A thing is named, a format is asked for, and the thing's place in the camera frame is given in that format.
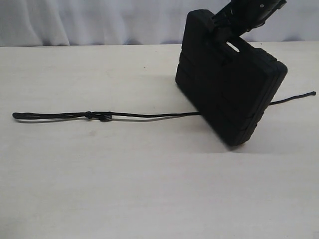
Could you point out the black plastic carrying case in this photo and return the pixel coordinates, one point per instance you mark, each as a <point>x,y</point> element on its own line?
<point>230,84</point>

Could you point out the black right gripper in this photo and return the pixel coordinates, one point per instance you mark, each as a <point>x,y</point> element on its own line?
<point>241,16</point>

